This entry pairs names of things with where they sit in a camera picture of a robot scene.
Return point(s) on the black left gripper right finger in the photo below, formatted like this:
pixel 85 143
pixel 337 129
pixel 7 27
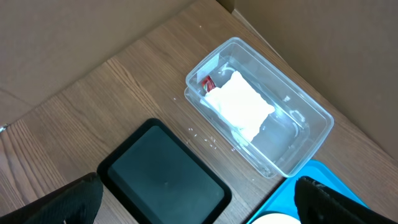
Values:
pixel 318 204

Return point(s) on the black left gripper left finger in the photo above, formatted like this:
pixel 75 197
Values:
pixel 76 202

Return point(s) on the large white plate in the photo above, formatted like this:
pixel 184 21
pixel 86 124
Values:
pixel 276 218

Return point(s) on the white napkin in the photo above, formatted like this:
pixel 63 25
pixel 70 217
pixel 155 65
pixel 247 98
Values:
pixel 241 105

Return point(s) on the red snack wrapper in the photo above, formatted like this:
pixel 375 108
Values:
pixel 208 84

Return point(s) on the teal plastic tray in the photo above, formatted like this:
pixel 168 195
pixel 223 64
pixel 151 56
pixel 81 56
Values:
pixel 282 200

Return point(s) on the black tray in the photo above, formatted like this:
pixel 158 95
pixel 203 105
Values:
pixel 158 179

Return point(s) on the clear plastic bin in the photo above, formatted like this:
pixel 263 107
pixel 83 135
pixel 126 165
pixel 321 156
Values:
pixel 289 137

